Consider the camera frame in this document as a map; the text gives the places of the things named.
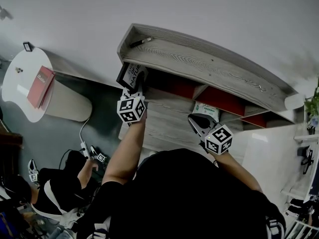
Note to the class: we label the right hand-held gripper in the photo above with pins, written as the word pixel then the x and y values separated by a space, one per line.
pixel 219 141

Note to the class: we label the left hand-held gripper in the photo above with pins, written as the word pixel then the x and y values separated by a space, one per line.
pixel 130 108

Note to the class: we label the black framed nature picture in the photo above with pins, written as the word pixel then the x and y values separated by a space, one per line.
pixel 129 77

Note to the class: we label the grey wooden wall shelf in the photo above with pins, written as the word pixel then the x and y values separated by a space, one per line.
pixel 199 58

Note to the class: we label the person's left forearm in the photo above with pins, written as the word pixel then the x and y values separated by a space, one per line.
pixel 124 153

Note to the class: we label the person's right forearm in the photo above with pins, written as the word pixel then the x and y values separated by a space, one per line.
pixel 236 173

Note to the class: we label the white wet wipes pack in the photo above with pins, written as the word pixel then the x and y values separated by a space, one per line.
pixel 207 108

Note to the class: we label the black pen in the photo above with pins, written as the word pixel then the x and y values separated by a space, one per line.
pixel 139 42

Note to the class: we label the person's black shirt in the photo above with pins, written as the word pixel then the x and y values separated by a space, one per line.
pixel 187 200

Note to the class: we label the white power strip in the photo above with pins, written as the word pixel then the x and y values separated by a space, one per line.
pixel 84 149

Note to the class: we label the white vase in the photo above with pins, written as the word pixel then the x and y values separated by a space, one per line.
pixel 294 101

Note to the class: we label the red book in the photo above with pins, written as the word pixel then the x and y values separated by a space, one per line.
pixel 41 86

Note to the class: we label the artificial flower bouquet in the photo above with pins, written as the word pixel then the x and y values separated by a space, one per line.
pixel 312 106

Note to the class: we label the white round side table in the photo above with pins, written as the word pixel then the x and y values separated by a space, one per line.
pixel 25 88

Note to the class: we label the small dark table trinket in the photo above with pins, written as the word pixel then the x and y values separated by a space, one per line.
pixel 18 70

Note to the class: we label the wooden staircase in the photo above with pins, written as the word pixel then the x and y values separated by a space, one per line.
pixel 11 139

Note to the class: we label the small black picture frame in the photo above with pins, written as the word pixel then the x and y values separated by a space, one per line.
pixel 27 46

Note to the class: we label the grey wall conduit box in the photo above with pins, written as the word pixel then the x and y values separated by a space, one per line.
pixel 5 13

